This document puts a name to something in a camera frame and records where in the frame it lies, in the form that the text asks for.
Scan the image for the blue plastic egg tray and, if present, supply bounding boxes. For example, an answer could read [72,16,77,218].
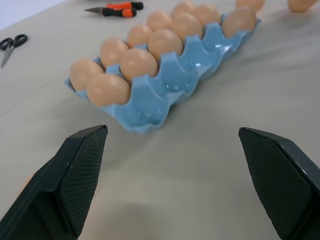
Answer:
[64,11,262,136]

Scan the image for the orange and black pliers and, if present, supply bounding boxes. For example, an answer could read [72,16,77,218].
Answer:
[83,1,145,19]

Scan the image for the black handled scissors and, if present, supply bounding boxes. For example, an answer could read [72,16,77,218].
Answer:
[0,34,28,68]

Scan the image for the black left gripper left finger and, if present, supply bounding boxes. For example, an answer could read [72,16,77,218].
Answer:
[0,124,109,240]

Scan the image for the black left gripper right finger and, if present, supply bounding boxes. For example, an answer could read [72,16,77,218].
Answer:
[238,126,320,240]

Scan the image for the tan egg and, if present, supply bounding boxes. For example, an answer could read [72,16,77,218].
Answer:
[86,73,132,106]
[99,36,131,69]
[119,48,160,83]
[147,28,184,61]
[171,0,198,18]
[192,3,222,27]
[171,12,204,41]
[126,24,154,49]
[146,11,174,32]
[221,5,257,38]
[69,57,106,91]
[235,0,266,13]
[286,0,317,13]

